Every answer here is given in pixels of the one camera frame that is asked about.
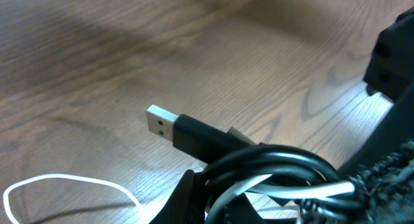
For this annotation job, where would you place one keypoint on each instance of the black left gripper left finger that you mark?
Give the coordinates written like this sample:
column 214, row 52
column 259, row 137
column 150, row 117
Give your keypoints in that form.
column 187, row 202

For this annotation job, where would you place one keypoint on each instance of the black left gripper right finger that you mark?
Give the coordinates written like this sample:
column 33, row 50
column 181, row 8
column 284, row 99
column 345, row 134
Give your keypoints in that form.
column 382, row 172

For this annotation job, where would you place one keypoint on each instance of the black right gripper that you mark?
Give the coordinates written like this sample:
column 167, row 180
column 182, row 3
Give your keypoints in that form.
column 390, row 70

